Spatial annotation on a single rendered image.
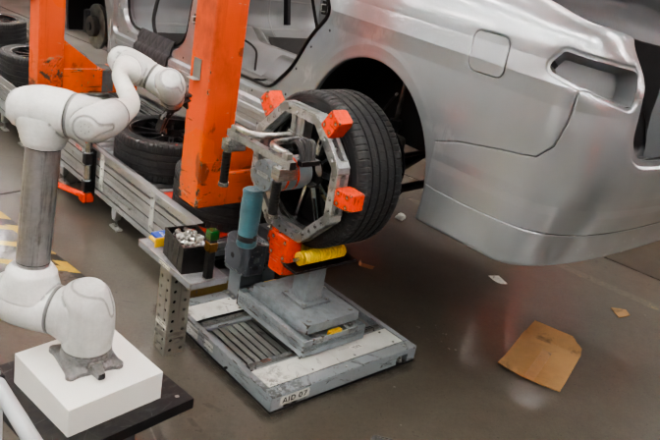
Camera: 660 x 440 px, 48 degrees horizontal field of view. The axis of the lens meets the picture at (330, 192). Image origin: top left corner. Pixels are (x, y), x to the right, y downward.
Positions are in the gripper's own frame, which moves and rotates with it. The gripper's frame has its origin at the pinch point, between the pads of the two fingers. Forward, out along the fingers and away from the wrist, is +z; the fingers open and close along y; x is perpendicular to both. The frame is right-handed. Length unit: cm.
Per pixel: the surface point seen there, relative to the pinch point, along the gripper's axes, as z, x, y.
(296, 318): 33, 88, 31
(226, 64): 10.0, -0.9, -35.3
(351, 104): -16, 54, -43
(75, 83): 181, -110, -25
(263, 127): 9.8, 28.5, -22.5
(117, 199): 128, -27, 24
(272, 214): -16, 56, 11
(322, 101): -13, 44, -38
